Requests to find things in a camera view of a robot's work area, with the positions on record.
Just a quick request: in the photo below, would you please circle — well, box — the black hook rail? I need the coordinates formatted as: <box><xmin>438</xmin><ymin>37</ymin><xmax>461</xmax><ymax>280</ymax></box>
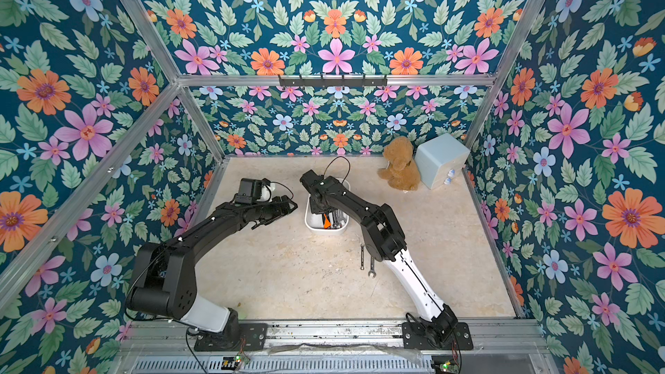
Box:
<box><xmin>278</xmin><ymin>74</ymin><xmax>388</xmax><ymax>88</ymax></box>

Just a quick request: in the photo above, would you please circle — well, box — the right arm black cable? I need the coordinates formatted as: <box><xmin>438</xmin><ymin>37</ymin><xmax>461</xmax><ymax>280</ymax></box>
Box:
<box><xmin>323</xmin><ymin>155</ymin><xmax>353</xmax><ymax>188</ymax></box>

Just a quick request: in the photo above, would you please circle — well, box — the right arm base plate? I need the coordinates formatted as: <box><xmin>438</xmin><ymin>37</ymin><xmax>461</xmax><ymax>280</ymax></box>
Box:
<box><xmin>401</xmin><ymin>321</ymin><xmax>475</xmax><ymax>351</ymax></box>

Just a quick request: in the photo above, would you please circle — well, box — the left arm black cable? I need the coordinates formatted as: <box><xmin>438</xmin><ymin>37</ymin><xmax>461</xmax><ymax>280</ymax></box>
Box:
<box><xmin>267</xmin><ymin>181</ymin><xmax>296</xmax><ymax>203</ymax></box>

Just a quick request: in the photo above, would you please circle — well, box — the white plastic storage box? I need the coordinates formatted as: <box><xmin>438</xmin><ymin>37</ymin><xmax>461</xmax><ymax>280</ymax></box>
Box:
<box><xmin>304</xmin><ymin>195</ymin><xmax>351</xmax><ymax>235</ymax></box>

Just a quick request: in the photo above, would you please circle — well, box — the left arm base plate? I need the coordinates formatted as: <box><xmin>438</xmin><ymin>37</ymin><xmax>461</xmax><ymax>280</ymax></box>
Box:
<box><xmin>194</xmin><ymin>322</ymin><xmax>268</xmax><ymax>353</ymax></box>

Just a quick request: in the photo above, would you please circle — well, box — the light blue cube box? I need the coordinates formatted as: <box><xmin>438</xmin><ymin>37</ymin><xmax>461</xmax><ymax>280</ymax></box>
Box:
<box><xmin>415</xmin><ymin>134</ymin><xmax>470</xmax><ymax>190</ymax></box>

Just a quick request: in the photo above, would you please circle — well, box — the small silver combination wrench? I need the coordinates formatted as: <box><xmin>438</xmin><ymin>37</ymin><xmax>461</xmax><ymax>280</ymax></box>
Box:
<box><xmin>360</xmin><ymin>244</ymin><xmax>365</xmax><ymax>270</ymax></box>

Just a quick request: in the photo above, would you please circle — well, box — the orange-handled adjustable wrench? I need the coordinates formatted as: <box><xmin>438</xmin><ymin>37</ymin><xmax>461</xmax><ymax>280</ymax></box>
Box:
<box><xmin>321</xmin><ymin>214</ymin><xmax>332</xmax><ymax>230</ymax></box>

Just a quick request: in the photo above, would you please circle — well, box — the perforated metal front rail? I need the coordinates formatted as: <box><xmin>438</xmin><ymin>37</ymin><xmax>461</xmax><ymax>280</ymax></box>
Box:
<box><xmin>131</xmin><ymin>355</ymin><xmax>434</xmax><ymax>373</ymax></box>

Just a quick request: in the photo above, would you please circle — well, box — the large silver open-end wrench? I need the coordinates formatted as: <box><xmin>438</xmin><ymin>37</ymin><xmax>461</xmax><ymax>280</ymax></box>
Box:
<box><xmin>332</xmin><ymin>210</ymin><xmax>346</xmax><ymax>230</ymax></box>

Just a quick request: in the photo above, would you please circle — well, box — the medium silver combination wrench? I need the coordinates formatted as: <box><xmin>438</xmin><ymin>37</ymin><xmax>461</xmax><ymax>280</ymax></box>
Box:
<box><xmin>368</xmin><ymin>257</ymin><xmax>376</xmax><ymax>278</ymax></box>

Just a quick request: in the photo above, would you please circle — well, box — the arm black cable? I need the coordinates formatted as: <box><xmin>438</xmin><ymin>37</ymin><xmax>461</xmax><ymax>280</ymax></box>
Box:
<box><xmin>323</xmin><ymin>155</ymin><xmax>353</xmax><ymax>188</ymax></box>
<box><xmin>267</xmin><ymin>181</ymin><xmax>296</xmax><ymax>203</ymax></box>

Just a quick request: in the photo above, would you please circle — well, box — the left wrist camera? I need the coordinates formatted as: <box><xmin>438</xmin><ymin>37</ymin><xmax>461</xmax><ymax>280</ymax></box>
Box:
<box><xmin>233</xmin><ymin>178</ymin><xmax>273</xmax><ymax>205</ymax></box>

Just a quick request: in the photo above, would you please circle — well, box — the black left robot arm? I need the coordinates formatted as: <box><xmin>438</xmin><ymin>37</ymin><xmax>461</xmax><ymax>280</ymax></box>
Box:
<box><xmin>126</xmin><ymin>196</ymin><xmax>298</xmax><ymax>333</ymax></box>

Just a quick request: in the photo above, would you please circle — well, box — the brown teddy bear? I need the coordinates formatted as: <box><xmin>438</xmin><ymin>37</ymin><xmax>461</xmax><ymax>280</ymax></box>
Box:
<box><xmin>378</xmin><ymin>136</ymin><xmax>421</xmax><ymax>192</ymax></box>

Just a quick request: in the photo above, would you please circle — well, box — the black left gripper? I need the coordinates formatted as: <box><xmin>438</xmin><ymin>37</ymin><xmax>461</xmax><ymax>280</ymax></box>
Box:
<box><xmin>250</xmin><ymin>193</ymin><xmax>299</xmax><ymax>223</ymax></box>

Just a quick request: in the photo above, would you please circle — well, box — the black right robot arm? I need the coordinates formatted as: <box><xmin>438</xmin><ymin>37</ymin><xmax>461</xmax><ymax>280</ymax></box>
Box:
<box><xmin>300</xmin><ymin>170</ymin><xmax>458</xmax><ymax>348</ymax></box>

